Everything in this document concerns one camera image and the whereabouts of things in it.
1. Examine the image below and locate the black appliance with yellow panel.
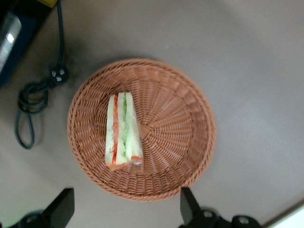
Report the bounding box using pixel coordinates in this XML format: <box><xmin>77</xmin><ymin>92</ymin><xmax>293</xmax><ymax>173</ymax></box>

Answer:
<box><xmin>0</xmin><ymin>0</ymin><xmax>59</xmax><ymax>87</ymax></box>

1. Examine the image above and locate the round brown wicker basket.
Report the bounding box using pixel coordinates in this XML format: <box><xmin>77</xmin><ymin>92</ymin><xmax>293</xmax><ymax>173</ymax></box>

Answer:
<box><xmin>67</xmin><ymin>58</ymin><xmax>217</xmax><ymax>202</ymax></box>

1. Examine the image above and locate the triangle sandwich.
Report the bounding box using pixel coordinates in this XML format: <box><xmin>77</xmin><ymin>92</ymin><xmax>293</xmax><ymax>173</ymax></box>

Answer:
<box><xmin>105</xmin><ymin>92</ymin><xmax>144</xmax><ymax>171</ymax></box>

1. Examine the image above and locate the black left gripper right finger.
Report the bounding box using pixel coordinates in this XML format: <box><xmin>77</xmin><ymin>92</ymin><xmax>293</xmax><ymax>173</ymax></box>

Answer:
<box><xmin>180</xmin><ymin>187</ymin><xmax>202</xmax><ymax>226</ymax></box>

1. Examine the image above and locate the black power cable with plug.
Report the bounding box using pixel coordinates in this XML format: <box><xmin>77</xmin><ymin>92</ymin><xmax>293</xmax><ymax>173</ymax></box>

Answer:
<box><xmin>15</xmin><ymin>0</ymin><xmax>70</xmax><ymax>150</ymax></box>

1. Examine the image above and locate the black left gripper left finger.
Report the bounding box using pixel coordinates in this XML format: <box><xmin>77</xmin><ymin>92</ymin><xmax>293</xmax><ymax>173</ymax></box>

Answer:
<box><xmin>44</xmin><ymin>188</ymin><xmax>75</xmax><ymax>228</ymax></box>

